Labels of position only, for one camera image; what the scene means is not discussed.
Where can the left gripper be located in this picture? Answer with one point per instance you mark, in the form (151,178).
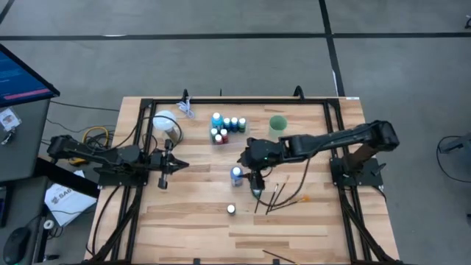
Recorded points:
(157,163)

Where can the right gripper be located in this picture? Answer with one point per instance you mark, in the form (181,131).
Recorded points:
(261,152)

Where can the small teal paint bottle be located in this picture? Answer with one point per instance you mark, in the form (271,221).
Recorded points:
(256,194)

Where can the large periwinkle blue paint bottle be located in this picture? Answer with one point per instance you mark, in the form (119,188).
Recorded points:
(236,178)

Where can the small black paint bottle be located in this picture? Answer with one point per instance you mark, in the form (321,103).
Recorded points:
(230,209)

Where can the orange paint brush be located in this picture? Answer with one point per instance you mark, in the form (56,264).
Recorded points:
(305,198)

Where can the small green paint bottle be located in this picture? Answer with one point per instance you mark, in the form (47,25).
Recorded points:
(213,133)
(241,123)

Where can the small dark red paint bottle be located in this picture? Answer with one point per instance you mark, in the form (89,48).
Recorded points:
(218,139)

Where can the large teal paint bottle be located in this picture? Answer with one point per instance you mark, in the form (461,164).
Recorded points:
(217,120)

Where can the small dark blue paint bottle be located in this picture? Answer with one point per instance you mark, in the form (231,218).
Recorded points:
(234,123)

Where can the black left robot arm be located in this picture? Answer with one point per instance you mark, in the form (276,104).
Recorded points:
(110,156)

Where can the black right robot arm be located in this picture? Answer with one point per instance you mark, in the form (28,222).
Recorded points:
(331,141)

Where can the clear plastic bin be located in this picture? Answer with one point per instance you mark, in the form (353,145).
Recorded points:
(239,138)

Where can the light green plastic cup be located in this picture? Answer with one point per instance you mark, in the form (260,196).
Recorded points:
(277,127)

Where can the white tape roll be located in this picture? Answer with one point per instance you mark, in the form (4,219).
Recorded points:
(48,223)

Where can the grey desk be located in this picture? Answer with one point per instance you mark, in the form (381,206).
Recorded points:
(25,147)

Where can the white label tag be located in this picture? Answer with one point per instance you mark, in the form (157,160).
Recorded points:
(9,119)

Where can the black computer mouse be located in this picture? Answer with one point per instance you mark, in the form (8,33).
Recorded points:
(16,244)

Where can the computer monitor blue screen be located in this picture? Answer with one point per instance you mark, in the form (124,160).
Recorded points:
(18,79)

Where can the grey floor device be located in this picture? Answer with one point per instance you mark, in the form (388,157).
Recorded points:
(456,145)

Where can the black aluminium table frame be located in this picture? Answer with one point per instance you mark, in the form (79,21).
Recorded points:
(239,101)

